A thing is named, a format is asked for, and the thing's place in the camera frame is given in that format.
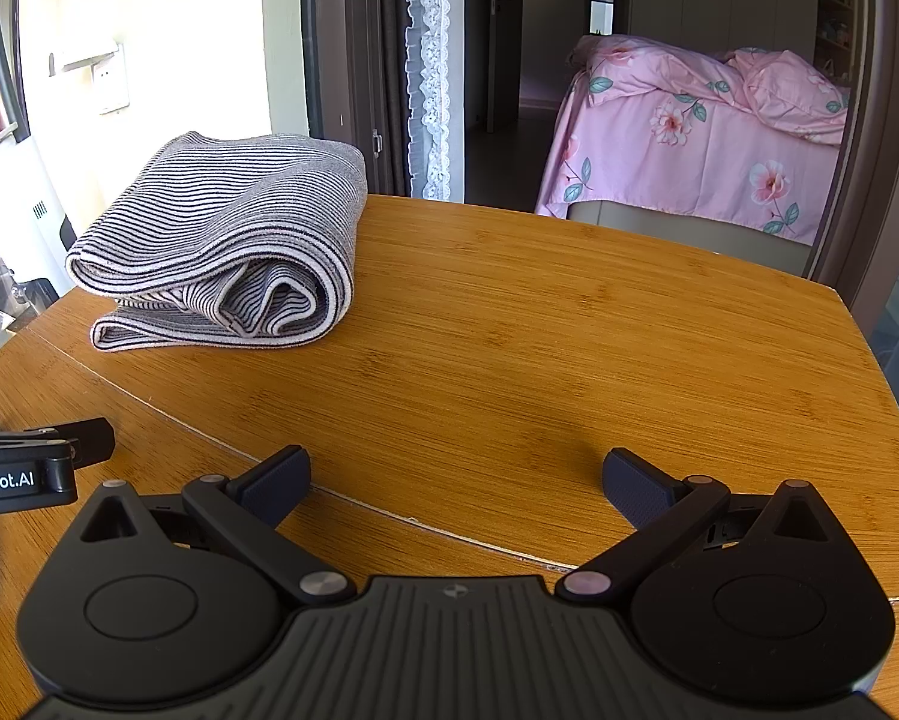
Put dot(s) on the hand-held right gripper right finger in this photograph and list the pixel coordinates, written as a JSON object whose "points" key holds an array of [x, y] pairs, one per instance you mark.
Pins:
{"points": [[637, 487]]}

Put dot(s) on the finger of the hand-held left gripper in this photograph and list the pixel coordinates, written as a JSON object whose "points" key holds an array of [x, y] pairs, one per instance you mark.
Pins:
{"points": [[89, 441]]}

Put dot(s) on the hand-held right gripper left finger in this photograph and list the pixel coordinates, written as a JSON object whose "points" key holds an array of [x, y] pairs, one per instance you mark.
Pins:
{"points": [[273, 487]]}

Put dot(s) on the striped long-sleeve shirt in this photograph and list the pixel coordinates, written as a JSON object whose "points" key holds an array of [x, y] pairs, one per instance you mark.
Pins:
{"points": [[224, 225]]}

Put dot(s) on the white appliance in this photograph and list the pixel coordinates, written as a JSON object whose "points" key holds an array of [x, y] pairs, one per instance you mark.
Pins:
{"points": [[14, 195]]}

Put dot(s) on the bed with pink floral sheet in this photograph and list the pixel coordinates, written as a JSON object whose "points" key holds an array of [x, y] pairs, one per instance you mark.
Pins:
{"points": [[644, 142]]}

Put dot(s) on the pink floral quilt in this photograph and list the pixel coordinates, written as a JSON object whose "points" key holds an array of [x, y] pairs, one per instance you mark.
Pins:
{"points": [[787, 90]]}

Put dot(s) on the white lace curtain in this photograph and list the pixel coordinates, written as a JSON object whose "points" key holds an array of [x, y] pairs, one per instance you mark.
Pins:
{"points": [[431, 67]]}

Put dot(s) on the dark interior door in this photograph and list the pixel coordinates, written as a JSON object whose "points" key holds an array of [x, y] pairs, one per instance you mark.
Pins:
{"points": [[503, 37]]}

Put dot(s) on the wooden bookshelf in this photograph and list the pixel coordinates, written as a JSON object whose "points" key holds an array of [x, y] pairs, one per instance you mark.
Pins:
{"points": [[834, 15]]}

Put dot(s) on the white wall socket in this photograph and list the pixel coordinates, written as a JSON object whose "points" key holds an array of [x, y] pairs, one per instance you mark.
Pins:
{"points": [[110, 86]]}

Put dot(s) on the white wall-mounted box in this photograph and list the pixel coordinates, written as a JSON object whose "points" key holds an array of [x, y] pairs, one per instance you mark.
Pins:
{"points": [[82, 54]]}

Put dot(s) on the dark brown door frame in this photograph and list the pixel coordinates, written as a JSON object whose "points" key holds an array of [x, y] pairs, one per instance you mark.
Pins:
{"points": [[344, 67]]}

